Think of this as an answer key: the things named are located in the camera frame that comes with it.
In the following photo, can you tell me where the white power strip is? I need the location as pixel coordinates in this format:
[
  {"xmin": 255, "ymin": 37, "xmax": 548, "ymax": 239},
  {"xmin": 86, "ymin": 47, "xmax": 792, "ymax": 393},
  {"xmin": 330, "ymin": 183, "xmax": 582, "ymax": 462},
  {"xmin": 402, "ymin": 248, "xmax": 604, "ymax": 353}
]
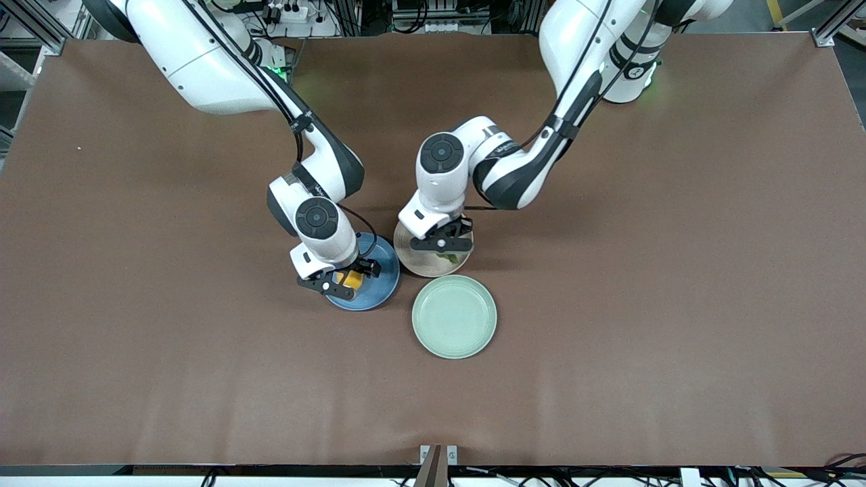
[{"xmin": 260, "ymin": 0, "xmax": 313, "ymax": 25}]

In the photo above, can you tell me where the pale green plate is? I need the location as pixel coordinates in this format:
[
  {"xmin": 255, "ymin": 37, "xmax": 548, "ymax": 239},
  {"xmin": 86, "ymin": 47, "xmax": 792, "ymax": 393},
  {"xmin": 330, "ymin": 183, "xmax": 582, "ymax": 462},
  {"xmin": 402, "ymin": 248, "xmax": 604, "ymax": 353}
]
[{"xmin": 411, "ymin": 274, "xmax": 498, "ymax": 360}]

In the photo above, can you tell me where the aluminium frame profile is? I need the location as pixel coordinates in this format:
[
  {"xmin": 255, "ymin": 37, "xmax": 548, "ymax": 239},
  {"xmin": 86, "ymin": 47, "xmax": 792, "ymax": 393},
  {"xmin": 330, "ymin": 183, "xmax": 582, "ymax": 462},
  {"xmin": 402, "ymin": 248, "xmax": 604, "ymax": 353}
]
[{"xmin": 0, "ymin": 0, "xmax": 92, "ymax": 56}]

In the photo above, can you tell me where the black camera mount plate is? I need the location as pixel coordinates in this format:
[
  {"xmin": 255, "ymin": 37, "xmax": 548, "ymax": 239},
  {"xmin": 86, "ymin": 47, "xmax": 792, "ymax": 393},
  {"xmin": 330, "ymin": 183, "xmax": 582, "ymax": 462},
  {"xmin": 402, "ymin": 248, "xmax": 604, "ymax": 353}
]
[
  {"xmin": 409, "ymin": 221, "xmax": 474, "ymax": 255},
  {"xmin": 296, "ymin": 267, "xmax": 361, "ymax": 301}
]

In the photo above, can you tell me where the metal table edge bracket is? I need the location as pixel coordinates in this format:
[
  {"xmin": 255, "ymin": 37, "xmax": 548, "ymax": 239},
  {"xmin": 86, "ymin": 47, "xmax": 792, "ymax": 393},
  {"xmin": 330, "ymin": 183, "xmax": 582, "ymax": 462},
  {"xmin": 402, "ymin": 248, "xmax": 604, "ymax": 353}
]
[{"xmin": 414, "ymin": 444, "xmax": 459, "ymax": 487}]

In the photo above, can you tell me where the black left camera mount plate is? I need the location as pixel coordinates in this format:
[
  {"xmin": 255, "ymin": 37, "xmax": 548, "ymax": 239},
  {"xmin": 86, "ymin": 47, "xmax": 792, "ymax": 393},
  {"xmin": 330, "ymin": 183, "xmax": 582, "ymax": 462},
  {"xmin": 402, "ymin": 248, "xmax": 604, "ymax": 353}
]
[{"xmin": 409, "ymin": 221, "xmax": 474, "ymax": 255}]

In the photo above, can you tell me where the blue plate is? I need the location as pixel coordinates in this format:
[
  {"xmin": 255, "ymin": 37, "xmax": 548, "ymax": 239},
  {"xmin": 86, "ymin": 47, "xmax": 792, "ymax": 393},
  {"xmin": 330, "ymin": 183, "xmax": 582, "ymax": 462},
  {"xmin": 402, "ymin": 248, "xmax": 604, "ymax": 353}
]
[{"xmin": 325, "ymin": 232, "xmax": 401, "ymax": 312}]

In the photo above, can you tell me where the black right camera mount plate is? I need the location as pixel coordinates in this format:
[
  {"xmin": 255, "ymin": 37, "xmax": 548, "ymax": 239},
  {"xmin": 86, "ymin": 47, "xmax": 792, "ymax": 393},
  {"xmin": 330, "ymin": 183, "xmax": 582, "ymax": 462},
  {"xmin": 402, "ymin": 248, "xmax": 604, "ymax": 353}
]
[{"xmin": 296, "ymin": 267, "xmax": 361, "ymax": 301}]

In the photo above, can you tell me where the beige plate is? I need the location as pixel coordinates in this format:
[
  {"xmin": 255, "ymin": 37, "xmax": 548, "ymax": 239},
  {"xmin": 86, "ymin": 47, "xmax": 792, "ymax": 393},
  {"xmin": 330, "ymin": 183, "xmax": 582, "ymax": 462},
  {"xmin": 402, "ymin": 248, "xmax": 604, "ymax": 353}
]
[{"xmin": 393, "ymin": 220, "xmax": 474, "ymax": 278}]

